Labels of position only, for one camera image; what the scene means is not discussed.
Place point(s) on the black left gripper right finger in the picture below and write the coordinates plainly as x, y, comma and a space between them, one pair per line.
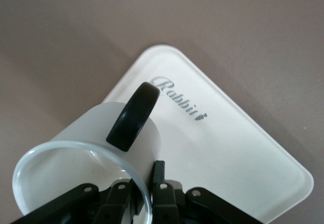
167, 203

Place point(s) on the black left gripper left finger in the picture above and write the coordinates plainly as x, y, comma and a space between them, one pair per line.
83, 198

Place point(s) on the cream rabbit print tray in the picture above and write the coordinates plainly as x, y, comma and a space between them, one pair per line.
227, 158

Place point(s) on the brown table cover mat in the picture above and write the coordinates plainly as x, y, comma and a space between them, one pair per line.
50, 32

